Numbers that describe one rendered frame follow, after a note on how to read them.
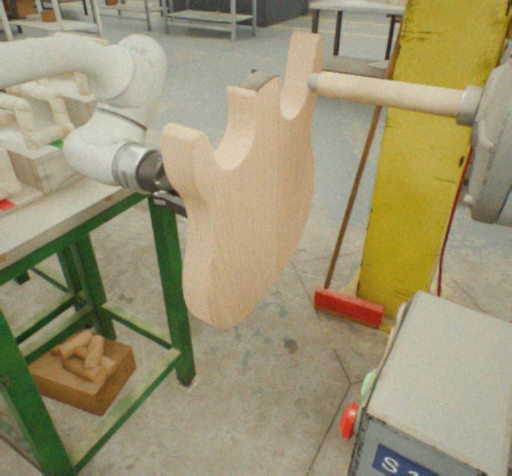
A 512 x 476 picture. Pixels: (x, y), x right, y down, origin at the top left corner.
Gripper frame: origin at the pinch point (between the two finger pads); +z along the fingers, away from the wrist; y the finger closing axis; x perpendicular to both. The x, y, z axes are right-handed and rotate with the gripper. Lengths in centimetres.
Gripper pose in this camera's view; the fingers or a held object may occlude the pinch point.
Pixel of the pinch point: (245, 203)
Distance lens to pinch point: 69.7
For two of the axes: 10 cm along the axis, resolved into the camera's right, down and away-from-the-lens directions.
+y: -5.2, 5.6, -6.4
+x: -0.5, -7.7, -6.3
